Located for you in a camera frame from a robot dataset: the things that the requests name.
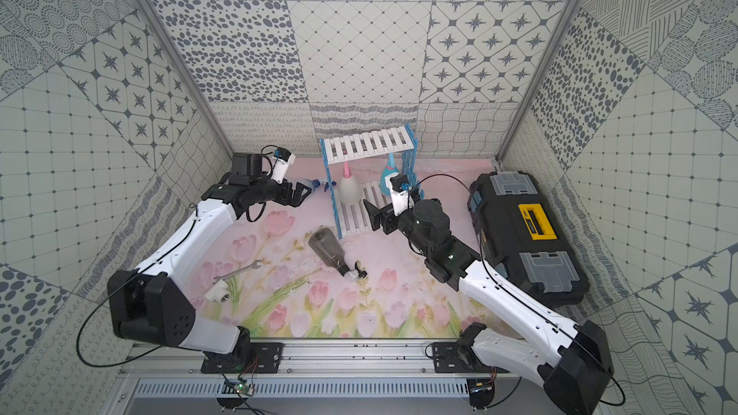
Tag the small green circuit board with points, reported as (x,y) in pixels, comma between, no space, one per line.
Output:
(240,388)

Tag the small white fitting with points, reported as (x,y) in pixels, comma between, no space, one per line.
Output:
(218,293)

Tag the silver wrench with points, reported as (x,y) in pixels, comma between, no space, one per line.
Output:
(255,265)

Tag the blue pink watering bottle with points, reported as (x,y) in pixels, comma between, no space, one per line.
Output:
(390,170)

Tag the aluminium mounting rail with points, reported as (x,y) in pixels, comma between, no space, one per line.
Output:
(336,358)

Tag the black yellow toolbox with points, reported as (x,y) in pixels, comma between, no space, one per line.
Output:
(522,239)

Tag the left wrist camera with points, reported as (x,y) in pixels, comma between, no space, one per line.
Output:
(283,160)

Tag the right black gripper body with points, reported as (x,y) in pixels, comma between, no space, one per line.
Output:
(404,223)

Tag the clear blue spray bottle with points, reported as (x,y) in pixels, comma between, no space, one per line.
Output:
(314,184)

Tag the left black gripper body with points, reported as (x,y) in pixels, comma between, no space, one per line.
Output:
(288,191)

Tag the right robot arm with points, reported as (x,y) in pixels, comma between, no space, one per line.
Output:
(570,361)

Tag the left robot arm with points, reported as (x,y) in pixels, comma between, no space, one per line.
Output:
(148,304)

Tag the pink floral table mat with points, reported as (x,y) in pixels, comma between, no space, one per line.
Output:
(296,295)

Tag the white pink watering bottle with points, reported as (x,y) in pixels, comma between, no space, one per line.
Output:
(349,189)

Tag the blue and white slatted shelf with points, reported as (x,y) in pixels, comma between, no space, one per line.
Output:
(367,154)

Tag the smoky grey spray bottle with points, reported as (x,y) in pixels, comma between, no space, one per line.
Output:
(327,247)

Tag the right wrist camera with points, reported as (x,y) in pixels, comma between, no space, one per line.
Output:
(401,194)

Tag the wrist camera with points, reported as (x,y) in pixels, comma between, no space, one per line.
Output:
(401,194)
(283,160)

